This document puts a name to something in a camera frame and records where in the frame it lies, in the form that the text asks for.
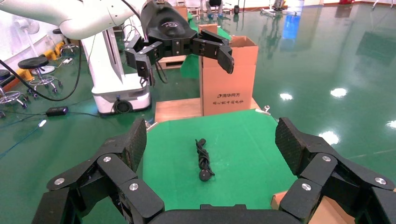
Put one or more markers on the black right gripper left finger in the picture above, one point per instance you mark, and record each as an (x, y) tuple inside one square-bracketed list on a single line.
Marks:
[(114, 182)]

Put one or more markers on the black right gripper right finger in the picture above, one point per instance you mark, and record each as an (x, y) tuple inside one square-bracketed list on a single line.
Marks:
[(321, 173)]

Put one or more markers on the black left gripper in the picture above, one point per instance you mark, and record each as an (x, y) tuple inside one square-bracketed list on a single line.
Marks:
[(167, 28)]

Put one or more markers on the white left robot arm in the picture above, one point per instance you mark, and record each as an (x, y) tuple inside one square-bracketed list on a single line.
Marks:
[(77, 18)]

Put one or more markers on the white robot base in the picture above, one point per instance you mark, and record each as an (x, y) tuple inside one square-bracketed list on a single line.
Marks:
[(108, 77)]

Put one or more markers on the small plain cardboard box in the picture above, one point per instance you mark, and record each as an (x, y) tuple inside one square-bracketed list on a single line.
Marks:
[(208, 28)]

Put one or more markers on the tall printed cardboard box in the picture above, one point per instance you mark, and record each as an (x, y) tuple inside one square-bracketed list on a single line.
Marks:
[(229, 86)]

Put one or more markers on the low wooden crate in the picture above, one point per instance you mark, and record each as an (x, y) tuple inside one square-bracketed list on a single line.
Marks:
[(171, 61)]

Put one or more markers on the green cloth-covered table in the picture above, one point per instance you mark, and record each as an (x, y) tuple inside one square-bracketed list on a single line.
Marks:
[(190, 68)]

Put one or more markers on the seated person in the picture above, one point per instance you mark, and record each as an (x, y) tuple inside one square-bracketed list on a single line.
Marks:
[(215, 6)]

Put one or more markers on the silver metal binder clip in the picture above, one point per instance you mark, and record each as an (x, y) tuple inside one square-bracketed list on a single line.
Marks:
[(151, 125), (263, 110)]

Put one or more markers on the green table cloth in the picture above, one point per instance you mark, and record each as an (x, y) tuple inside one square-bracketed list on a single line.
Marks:
[(241, 154)]

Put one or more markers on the black power adapter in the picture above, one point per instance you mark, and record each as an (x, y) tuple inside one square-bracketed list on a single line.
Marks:
[(57, 111)]

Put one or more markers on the white power strip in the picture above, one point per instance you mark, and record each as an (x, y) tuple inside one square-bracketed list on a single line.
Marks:
[(67, 61)]

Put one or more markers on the yellow plastic block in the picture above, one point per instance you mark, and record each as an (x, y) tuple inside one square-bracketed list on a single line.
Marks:
[(57, 49)]

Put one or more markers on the black round stool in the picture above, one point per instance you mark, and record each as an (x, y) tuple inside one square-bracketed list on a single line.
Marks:
[(57, 31), (32, 62), (3, 74)]

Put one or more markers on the white standing fan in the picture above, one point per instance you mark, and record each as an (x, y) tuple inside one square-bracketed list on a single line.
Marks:
[(28, 26)]

